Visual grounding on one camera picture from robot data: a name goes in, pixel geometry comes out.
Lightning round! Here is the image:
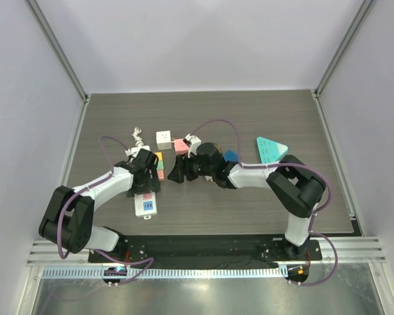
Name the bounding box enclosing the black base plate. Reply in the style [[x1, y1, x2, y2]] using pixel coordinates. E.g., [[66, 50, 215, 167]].
[[87, 234, 322, 270]]

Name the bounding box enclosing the pink plug adapter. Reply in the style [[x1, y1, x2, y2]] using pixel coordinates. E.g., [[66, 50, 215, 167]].
[[157, 170, 165, 181]]

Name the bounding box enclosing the right aluminium frame post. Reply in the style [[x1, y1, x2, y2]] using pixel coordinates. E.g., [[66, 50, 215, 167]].
[[311, 0, 376, 100]]

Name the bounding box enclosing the white cube socket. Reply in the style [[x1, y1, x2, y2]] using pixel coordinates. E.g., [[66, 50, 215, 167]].
[[156, 131, 173, 150]]

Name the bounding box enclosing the white coiled power cord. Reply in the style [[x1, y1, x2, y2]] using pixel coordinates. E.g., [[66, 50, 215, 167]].
[[130, 126, 145, 150]]

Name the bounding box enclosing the aluminium frame post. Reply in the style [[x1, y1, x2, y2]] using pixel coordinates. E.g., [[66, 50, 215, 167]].
[[311, 0, 376, 100], [25, 0, 89, 103]]

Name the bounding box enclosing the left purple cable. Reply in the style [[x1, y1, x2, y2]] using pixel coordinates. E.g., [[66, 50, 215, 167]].
[[57, 135, 155, 286]]

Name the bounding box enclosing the white slotted cable duct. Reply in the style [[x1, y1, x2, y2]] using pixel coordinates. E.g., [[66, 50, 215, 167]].
[[41, 265, 288, 280]]

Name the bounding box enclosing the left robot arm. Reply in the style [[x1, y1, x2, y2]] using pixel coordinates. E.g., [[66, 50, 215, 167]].
[[39, 148, 160, 263]]

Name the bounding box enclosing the dark green cube socket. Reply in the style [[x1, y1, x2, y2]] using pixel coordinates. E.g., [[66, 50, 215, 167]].
[[215, 144, 223, 155]]

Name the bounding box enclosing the pink cube socket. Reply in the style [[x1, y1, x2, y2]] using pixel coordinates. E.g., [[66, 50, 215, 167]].
[[173, 138, 189, 156]]

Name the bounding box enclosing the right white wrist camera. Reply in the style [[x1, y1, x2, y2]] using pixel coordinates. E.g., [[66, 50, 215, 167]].
[[183, 134, 202, 158]]

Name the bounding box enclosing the green plug adapter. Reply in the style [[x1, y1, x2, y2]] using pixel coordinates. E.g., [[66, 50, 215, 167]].
[[157, 160, 164, 171]]

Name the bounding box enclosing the yellow plug adapter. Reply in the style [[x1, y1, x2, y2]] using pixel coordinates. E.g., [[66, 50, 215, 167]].
[[155, 152, 163, 161]]

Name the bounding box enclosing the teal triangular socket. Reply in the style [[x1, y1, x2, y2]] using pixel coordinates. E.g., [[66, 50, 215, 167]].
[[256, 136, 289, 163]]

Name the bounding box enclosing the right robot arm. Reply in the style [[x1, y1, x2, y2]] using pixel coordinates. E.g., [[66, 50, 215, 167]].
[[167, 142, 329, 260]]

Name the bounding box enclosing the purple cable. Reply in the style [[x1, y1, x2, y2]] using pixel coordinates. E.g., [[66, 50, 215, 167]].
[[190, 118, 341, 287], [57, 135, 155, 286]]

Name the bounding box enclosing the blue cube socket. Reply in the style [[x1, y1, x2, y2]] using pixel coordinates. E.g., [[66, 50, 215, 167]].
[[223, 150, 239, 163]]

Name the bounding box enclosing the left aluminium frame post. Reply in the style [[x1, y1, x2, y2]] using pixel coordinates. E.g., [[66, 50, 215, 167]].
[[25, 0, 89, 103]]

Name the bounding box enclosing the white power strip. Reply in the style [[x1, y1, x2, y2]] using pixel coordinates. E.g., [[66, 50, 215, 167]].
[[131, 146, 160, 221]]

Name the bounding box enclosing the aluminium front rail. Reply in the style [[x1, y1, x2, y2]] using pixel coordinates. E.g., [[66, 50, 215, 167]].
[[26, 236, 387, 266]]

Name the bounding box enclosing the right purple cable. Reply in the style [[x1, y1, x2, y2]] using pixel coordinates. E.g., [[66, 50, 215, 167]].
[[190, 118, 341, 287]]

